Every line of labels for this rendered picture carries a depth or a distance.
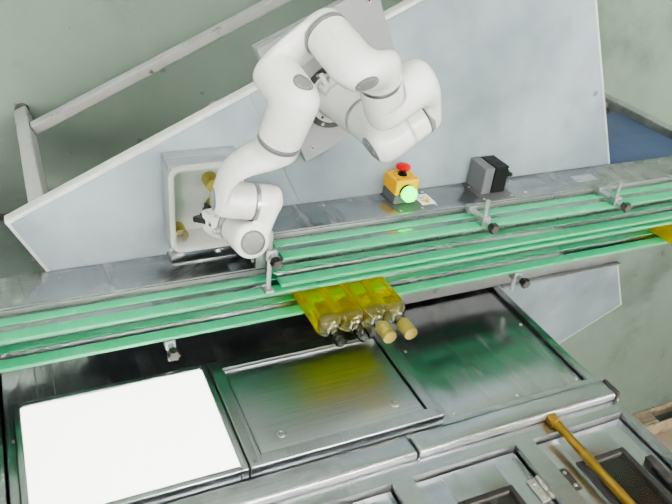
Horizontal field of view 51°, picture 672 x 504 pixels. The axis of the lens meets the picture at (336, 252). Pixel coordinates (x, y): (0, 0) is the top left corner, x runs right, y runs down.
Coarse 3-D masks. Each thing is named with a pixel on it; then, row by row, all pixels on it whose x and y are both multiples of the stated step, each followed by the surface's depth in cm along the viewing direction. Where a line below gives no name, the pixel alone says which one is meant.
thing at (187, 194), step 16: (176, 176) 164; (192, 176) 165; (176, 192) 166; (192, 192) 168; (208, 192) 169; (176, 208) 168; (192, 208) 170; (192, 224) 172; (176, 240) 168; (192, 240) 169; (208, 240) 170; (224, 240) 171
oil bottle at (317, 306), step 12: (300, 300) 175; (312, 300) 170; (324, 300) 170; (312, 312) 168; (324, 312) 166; (336, 312) 166; (312, 324) 169; (324, 324) 164; (336, 324) 165; (324, 336) 166
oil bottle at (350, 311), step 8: (328, 288) 174; (336, 288) 175; (344, 288) 175; (328, 296) 173; (336, 296) 172; (344, 296) 172; (352, 296) 173; (336, 304) 170; (344, 304) 169; (352, 304) 170; (344, 312) 167; (352, 312) 167; (360, 312) 168; (344, 320) 167; (352, 320) 166; (360, 320) 167; (344, 328) 168
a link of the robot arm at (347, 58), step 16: (336, 16) 121; (320, 32) 120; (336, 32) 119; (352, 32) 120; (320, 48) 120; (336, 48) 118; (352, 48) 117; (368, 48) 118; (320, 64) 123; (336, 64) 118; (352, 64) 116; (368, 64) 116; (384, 64) 118; (400, 64) 123; (336, 80) 120; (352, 80) 117; (368, 80) 118; (384, 80) 120; (400, 80) 129; (368, 96) 130; (384, 96) 129
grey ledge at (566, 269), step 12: (564, 264) 223; (576, 264) 225; (588, 264) 228; (600, 264) 230; (612, 264) 231; (504, 276) 214; (528, 276) 218; (540, 276) 221; (552, 276) 221; (444, 288) 205; (456, 288) 208; (468, 288) 210; (480, 288) 212; (504, 288) 214; (408, 300) 202; (420, 300) 204
